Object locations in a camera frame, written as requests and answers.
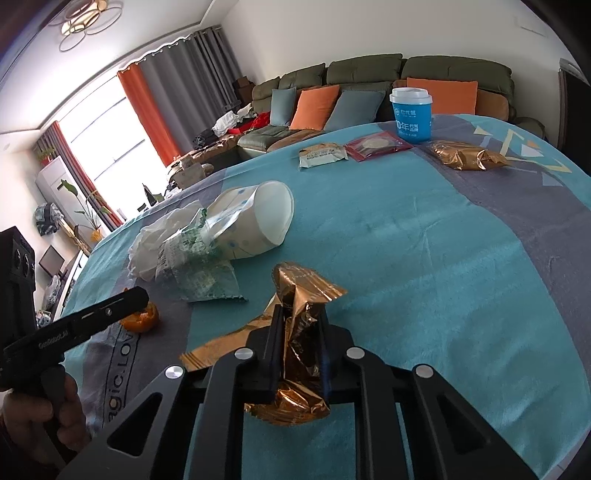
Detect orange peel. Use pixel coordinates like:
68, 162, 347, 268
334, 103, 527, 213
119, 301, 159, 333

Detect large gold foil wrapper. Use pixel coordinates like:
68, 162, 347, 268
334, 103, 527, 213
180, 262, 346, 426

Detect white tissue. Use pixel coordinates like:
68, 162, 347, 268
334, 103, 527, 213
128, 200, 202, 282

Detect clear green plastic wrapper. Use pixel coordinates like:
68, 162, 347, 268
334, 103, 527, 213
154, 207, 242, 303

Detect paper cup blue dots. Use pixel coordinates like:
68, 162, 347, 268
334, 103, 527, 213
202, 180, 294, 260

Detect left hand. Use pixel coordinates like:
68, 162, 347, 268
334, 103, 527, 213
1, 373, 91, 463

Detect small black monitor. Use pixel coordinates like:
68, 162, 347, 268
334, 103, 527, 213
38, 245, 65, 277

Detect white tv cabinet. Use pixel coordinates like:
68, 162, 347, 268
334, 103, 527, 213
41, 251, 88, 322

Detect tall potted plant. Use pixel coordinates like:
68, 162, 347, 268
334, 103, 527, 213
57, 179, 104, 243

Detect covered standing fan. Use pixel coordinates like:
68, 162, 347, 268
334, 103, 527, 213
33, 202, 63, 236

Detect white standing air conditioner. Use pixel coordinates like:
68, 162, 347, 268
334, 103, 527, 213
35, 157, 104, 245

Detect teal grey patterned tablecloth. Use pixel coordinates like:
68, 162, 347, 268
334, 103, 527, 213
65, 115, 590, 478

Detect left striped curtain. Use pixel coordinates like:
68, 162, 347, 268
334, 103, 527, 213
36, 121, 123, 231

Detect cluttered coffee table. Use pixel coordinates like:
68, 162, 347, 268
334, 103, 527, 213
138, 153, 214, 211

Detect small gold snack packet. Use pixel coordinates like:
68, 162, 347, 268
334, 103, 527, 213
421, 140, 510, 171

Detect red snack packet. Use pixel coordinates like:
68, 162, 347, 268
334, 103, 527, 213
345, 131, 413, 162

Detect orange curtain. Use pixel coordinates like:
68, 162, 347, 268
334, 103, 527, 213
117, 63, 180, 166

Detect grey curtain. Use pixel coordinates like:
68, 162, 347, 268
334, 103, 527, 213
138, 26, 242, 153

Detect white snack packet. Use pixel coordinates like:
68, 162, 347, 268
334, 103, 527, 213
298, 142, 348, 169

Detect blue cup white lid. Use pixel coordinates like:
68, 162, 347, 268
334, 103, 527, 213
390, 87, 433, 144

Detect orange cushion near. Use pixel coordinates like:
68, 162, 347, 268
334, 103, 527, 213
406, 77, 478, 114

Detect orange cushion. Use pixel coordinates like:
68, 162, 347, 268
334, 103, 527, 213
290, 85, 341, 131
406, 77, 478, 114

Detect teal cushion near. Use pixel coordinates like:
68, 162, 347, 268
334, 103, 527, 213
324, 90, 385, 132

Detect teal cushion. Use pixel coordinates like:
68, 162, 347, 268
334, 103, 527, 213
270, 88, 297, 126
324, 90, 385, 132

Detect orange cushion middle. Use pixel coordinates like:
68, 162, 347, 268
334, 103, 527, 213
290, 85, 341, 131

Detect teal cushion far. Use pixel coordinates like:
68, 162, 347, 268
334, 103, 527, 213
270, 88, 297, 126

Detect green sectional sofa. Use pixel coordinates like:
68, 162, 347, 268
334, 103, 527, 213
238, 54, 545, 159

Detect gold ring ceiling lamp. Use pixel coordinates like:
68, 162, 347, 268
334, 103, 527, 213
49, 0, 123, 53

